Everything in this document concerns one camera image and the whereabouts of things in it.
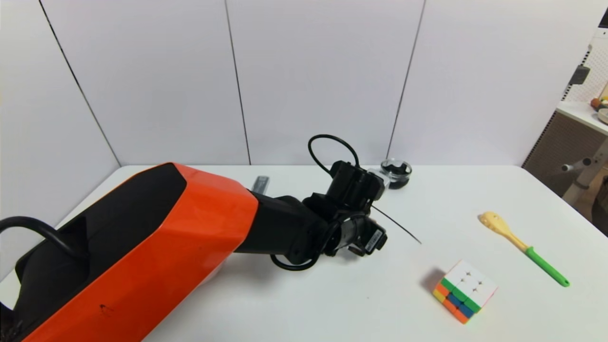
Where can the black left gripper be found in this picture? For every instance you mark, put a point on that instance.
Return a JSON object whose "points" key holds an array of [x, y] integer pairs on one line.
{"points": [[376, 240]]}

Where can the orange and black left arm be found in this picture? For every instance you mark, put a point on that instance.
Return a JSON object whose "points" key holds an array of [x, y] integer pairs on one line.
{"points": [[156, 242]]}

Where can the black glass ashtray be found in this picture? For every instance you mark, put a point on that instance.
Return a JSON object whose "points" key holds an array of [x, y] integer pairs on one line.
{"points": [[400, 172]]}

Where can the colourful puzzle cube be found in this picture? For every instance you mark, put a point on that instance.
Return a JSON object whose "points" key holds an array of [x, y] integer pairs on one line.
{"points": [[463, 289]]}

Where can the brown cabinet with white top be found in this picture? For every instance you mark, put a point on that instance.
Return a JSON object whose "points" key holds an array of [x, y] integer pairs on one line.
{"points": [[560, 147]]}

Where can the white metal stand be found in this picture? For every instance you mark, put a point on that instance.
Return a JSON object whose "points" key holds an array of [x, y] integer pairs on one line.
{"points": [[586, 173]]}

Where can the small red fruit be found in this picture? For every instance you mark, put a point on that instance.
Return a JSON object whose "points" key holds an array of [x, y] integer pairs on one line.
{"points": [[595, 103]]}

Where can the beige dish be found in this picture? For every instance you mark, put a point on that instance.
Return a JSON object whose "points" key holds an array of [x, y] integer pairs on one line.
{"points": [[603, 115]]}

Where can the gray box on pegboard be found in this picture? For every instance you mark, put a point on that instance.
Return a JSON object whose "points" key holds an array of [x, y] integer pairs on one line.
{"points": [[578, 75]]}

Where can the white pegboard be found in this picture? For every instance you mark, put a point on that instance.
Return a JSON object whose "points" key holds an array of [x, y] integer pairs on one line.
{"points": [[593, 66]]}

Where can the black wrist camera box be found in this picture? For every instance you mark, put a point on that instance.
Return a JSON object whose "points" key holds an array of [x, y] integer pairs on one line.
{"points": [[354, 185]]}

